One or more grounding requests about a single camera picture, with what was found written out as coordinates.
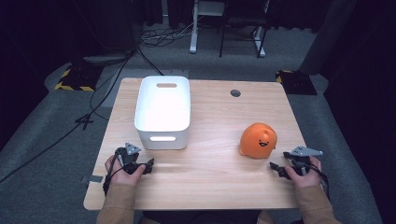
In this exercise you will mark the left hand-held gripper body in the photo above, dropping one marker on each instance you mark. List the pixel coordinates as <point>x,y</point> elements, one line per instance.
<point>128,155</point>

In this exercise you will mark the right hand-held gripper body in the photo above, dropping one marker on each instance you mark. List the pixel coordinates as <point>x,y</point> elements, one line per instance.
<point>301,157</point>

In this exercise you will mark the orange smiling squishy toy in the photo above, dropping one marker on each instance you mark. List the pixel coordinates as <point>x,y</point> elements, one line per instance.
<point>256,140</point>

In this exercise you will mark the white plastic storage bin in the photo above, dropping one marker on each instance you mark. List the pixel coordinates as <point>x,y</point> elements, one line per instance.
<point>162,109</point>

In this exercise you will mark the person's left hand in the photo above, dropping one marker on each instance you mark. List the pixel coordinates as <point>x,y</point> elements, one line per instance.
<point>123,175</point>

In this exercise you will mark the person's right hand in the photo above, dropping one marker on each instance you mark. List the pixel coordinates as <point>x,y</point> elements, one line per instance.
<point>306,179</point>

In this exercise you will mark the grey tape strip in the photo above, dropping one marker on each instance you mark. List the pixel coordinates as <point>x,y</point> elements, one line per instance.
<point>95,179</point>

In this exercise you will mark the black yellow striped stand base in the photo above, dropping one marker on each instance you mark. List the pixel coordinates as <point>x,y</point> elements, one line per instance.
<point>295,82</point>
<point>79,79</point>

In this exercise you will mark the white desk leg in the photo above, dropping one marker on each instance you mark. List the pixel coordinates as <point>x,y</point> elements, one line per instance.
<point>260,43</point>
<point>194,31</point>

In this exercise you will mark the grey curtain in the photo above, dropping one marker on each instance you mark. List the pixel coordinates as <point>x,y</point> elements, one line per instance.
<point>327,34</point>

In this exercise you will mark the black metal chair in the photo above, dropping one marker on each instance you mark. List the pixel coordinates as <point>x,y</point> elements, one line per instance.
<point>243,21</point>

